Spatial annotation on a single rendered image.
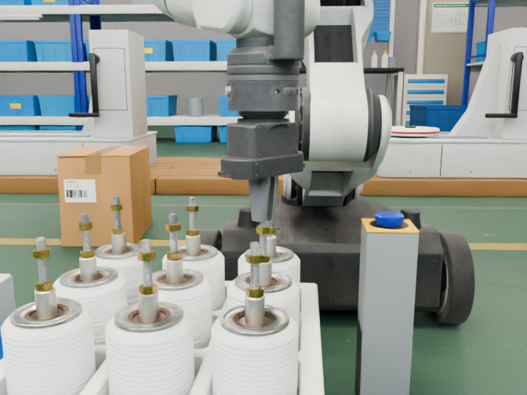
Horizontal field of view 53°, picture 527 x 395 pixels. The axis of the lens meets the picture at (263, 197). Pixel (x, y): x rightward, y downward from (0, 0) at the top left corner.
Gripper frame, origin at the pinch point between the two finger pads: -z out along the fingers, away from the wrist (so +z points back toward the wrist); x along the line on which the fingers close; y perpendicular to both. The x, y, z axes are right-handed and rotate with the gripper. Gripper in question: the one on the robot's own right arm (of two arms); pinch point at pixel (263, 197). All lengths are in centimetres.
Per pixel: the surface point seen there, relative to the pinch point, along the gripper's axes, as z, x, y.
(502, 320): -37, 68, -7
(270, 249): -10.2, 8.3, 6.8
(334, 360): -36.6, 27.2, 8.4
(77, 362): -15.9, -23.4, 5.6
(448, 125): -18, 416, 178
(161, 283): -11.2, -10.0, 8.7
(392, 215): -3.6, 16.0, -9.2
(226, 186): -33, 119, 146
